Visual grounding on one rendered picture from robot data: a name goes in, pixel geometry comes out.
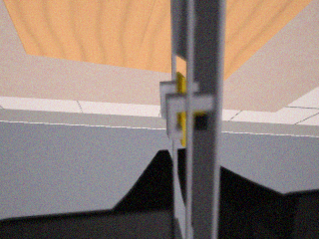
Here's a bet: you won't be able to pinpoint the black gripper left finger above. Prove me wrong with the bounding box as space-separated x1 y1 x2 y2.
0 149 174 239

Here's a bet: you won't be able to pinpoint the light brown wooden board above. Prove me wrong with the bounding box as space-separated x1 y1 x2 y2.
2 0 313 81

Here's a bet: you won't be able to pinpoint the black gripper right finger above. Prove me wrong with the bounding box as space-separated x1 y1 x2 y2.
177 148 319 239

